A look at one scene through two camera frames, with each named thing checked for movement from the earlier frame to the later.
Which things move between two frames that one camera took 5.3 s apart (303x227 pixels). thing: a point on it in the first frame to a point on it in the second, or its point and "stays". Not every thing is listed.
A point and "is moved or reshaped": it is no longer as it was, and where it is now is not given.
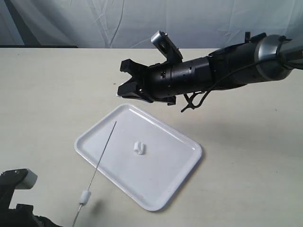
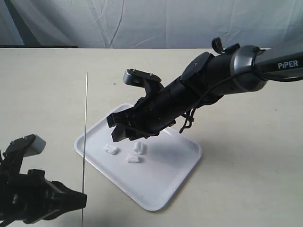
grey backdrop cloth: [131, 24] stays
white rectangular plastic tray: [146, 157] stays
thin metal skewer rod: [94, 175] to [85, 139]
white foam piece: [84, 198] is moved or reshaped
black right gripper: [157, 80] to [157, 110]
